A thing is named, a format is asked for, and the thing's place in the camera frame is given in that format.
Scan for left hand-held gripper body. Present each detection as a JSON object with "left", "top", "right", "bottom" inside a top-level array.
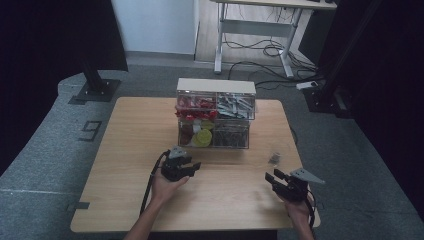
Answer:
[{"left": 160, "top": 145, "right": 194, "bottom": 183}]

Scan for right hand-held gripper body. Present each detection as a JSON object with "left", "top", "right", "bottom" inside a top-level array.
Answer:
[{"left": 274, "top": 167, "right": 326, "bottom": 203}]

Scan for clear plastic cup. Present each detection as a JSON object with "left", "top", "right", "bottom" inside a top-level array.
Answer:
[{"left": 264, "top": 143, "right": 290, "bottom": 169}]

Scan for clear drawer organizer white lid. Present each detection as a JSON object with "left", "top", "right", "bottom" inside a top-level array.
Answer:
[{"left": 175, "top": 77, "right": 257, "bottom": 150}]

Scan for person's right hand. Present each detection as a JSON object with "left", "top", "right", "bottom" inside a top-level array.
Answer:
[{"left": 282, "top": 192, "right": 316, "bottom": 222}]

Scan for person's left hand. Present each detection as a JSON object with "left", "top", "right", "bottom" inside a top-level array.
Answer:
[{"left": 150, "top": 171, "right": 191, "bottom": 206}]

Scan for large yellow-green disc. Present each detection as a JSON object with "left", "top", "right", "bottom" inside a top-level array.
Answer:
[{"left": 192, "top": 128, "right": 213, "bottom": 148}]

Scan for brown disc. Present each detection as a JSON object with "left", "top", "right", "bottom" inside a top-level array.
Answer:
[{"left": 180, "top": 123, "right": 195, "bottom": 145}]

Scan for pile of dark clips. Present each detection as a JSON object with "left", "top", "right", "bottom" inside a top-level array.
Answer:
[{"left": 213, "top": 121, "right": 250, "bottom": 149}]

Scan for pile of red clips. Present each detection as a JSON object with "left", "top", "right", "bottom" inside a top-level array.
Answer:
[{"left": 175, "top": 94, "right": 219, "bottom": 122}]

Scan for pile of grey clips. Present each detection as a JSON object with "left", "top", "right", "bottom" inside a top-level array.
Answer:
[{"left": 217, "top": 93, "right": 256, "bottom": 120}]

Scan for white power strip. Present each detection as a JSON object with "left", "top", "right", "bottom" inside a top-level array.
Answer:
[{"left": 295, "top": 80, "right": 319, "bottom": 91}]

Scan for black curtain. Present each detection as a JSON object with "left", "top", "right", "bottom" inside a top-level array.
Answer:
[
  {"left": 298, "top": 0, "right": 424, "bottom": 222},
  {"left": 0, "top": 0, "right": 130, "bottom": 177}
]

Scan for right hand-held gripper black cable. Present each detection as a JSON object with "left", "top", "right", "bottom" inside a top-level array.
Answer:
[{"left": 305, "top": 189, "right": 318, "bottom": 230}]

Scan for hand-held gripper black cable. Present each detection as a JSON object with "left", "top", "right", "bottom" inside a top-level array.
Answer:
[
  {"left": 139, "top": 149, "right": 171, "bottom": 216},
  {"left": 305, "top": 189, "right": 318, "bottom": 230}
]

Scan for left hand-held gripper black cable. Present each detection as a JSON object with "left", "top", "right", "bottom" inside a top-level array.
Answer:
[{"left": 139, "top": 149, "right": 171, "bottom": 216}]

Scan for black metal stand frame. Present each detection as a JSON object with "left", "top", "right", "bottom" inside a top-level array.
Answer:
[{"left": 302, "top": 0, "right": 382, "bottom": 120}]

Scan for black stand with base plate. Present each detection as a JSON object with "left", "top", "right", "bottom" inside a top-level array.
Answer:
[{"left": 73, "top": 59, "right": 121, "bottom": 103}]

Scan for black floor cables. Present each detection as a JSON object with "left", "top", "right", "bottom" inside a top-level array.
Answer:
[{"left": 222, "top": 33, "right": 322, "bottom": 90}]

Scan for white frame desk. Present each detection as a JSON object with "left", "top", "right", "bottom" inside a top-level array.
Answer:
[{"left": 210, "top": 0, "right": 338, "bottom": 80}]

